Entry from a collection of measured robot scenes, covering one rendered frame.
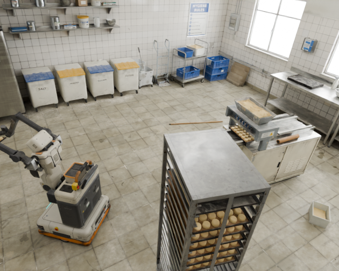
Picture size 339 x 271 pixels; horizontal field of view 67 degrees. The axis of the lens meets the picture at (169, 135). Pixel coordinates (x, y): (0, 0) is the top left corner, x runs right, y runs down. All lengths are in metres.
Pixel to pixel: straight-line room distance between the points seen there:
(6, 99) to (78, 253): 3.43
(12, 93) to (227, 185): 4.85
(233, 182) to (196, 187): 0.23
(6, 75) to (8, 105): 0.60
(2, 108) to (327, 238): 5.76
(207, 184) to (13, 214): 3.03
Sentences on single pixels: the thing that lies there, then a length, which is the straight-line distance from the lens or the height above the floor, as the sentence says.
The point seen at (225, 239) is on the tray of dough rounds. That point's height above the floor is 1.32.
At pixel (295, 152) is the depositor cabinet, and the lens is 4.28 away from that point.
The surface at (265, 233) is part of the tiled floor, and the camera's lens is 3.81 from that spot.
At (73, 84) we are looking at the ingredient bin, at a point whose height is 0.50.
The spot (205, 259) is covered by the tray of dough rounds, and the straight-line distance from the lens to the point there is 2.04.
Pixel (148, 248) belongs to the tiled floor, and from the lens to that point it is 3.39.
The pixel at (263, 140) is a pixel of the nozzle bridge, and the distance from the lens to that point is 3.56.
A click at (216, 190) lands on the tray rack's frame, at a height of 1.82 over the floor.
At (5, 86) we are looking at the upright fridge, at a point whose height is 0.77.
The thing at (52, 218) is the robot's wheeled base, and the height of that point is 0.28.
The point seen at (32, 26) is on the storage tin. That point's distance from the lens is 6.12.
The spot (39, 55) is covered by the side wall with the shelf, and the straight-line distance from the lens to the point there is 6.50.
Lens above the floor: 2.86
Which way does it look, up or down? 34 degrees down
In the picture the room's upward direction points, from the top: 4 degrees clockwise
